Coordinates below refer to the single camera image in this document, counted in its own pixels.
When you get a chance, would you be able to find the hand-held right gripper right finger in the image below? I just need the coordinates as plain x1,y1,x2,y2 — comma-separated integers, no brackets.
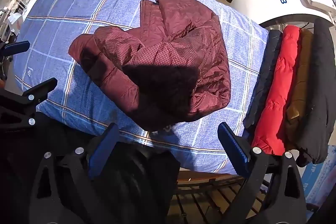
217,122,307,224

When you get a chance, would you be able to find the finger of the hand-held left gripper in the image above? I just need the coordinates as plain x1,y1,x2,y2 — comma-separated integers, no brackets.
0,78,58,133
0,40,31,57

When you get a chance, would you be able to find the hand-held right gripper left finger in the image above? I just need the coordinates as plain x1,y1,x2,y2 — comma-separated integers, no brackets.
29,123,120,224

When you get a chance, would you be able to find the maroon checked puffer jacket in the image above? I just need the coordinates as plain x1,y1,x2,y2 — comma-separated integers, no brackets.
68,0,232,132

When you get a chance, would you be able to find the blue plaid bed sheet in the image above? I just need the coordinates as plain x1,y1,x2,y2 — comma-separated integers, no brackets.
13,0,269,174

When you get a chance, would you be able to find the red puffer jacket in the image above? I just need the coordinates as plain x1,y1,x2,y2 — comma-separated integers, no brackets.
251,25,301,156

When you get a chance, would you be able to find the navy quilted jacket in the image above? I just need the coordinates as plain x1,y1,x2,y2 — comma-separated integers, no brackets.
243,29,283,132

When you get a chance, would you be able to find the brown jacket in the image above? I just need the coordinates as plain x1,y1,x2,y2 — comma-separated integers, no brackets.
285,28,314,146

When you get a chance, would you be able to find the light blue printed bag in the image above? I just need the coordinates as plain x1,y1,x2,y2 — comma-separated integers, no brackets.
301,145,336,214

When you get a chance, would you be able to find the black jacket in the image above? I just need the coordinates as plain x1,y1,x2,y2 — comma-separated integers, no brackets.
294,18,336,165

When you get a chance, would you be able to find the wooden bed frame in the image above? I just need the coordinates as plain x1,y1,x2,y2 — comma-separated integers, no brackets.
168,169,272,224

